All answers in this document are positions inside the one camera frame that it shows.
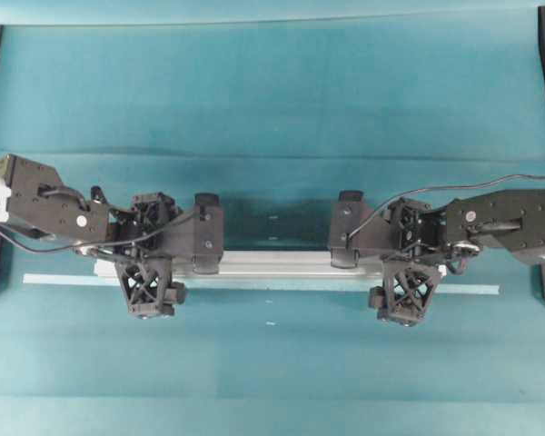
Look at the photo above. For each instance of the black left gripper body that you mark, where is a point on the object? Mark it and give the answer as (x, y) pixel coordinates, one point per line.
(153, 227)

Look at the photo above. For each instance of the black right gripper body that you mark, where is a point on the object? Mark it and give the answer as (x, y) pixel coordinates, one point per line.
(407, 230)

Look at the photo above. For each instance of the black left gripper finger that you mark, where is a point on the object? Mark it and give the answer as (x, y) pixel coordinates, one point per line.
(208, 217)
(207, 255)

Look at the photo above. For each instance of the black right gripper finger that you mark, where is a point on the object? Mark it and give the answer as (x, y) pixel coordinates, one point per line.
(344, 256)
(348, 212)

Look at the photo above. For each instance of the silver aluminium extrusion rail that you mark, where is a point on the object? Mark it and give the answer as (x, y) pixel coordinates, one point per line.
(280, 264)

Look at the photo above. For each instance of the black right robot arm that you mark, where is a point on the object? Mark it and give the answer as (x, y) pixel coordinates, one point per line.
(512, 219)

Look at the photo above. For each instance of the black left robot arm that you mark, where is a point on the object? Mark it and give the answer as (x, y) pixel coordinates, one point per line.
(35, 202)

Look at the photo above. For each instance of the thin light guide strip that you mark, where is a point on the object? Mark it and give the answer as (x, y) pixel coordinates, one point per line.
(263, 281)

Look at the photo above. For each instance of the teal table mat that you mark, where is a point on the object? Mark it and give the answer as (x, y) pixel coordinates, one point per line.
(276, 118)

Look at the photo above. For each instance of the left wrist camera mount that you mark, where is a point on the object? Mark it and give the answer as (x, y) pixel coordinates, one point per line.
(149, 289)

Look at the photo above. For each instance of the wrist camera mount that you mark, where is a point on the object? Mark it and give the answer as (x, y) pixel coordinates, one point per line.
(405, 292)
(149, 289)

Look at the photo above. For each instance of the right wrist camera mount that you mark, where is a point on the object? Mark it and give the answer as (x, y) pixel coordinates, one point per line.
(405, 292)

